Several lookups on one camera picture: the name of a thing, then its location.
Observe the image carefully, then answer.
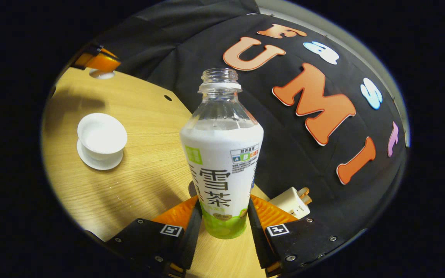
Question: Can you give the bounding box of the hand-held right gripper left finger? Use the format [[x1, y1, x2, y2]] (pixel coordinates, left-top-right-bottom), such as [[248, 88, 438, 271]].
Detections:
[[105, 195, 204, 278]]

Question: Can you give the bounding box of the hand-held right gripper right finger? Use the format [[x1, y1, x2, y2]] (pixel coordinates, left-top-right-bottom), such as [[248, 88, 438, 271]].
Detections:
[[247, 194, 348, 278]]

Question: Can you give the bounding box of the white teacup lid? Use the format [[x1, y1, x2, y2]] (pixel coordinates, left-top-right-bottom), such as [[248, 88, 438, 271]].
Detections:
[[88, 68, 115, 80]]

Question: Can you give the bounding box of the white teacup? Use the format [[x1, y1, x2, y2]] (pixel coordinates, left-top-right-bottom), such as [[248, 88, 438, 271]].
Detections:
[[77, 113, 128, 161]]

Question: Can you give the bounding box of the clear water bottle green label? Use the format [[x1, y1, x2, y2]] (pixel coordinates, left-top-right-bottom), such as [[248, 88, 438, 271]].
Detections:
[[179, 68, 264, 240]]

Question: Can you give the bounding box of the black backdrop cloth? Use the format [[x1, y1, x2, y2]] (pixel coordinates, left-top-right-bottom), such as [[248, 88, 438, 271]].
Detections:
[[91, 0, 408, 240]]

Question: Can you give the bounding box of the white saucer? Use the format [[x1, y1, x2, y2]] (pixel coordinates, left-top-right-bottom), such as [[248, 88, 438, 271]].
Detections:
[[76, 139, 124, 171]]

